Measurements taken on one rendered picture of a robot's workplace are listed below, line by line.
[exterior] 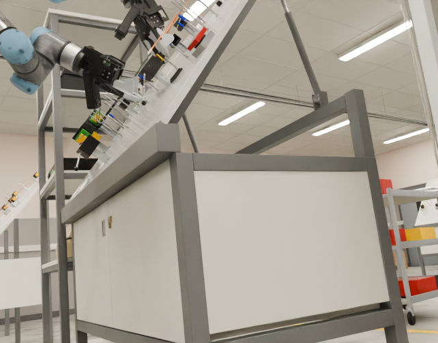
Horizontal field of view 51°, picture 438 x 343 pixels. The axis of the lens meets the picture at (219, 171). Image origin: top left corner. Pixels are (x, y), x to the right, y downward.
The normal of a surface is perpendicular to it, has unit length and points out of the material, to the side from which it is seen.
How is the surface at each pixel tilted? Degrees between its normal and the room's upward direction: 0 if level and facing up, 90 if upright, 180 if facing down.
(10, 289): 90
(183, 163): 90
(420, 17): 90
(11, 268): 90
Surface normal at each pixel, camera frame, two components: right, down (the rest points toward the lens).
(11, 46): 0.13, -0.22
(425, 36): -0.81, -0.04
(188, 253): 0.46, -0.23
